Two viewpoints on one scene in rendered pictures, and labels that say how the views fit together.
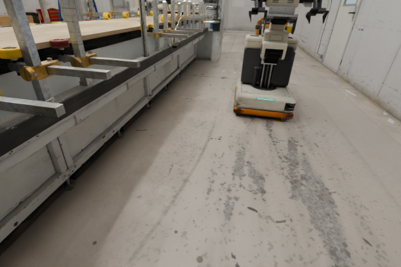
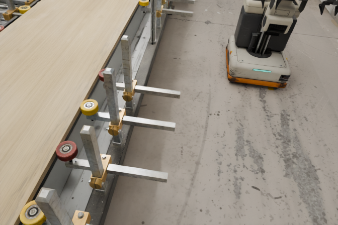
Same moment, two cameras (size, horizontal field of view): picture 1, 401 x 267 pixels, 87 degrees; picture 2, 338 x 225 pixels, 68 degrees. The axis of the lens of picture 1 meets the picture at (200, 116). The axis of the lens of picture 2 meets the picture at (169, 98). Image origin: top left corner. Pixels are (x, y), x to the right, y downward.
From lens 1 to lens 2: 0.83 m
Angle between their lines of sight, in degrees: 17
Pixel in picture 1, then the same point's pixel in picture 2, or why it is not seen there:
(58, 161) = not seen: hidden behind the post
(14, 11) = (113, 96)
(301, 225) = (292, 200)
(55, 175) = not seen: hidden behind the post
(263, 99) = (259, 70)
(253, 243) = (259, 216)
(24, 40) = (115, 111)
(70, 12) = (128, 62)
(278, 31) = (285, 6)
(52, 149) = not seen: hidden behind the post
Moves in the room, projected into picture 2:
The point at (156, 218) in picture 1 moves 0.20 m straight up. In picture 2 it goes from (182, 200) to (185, 187)
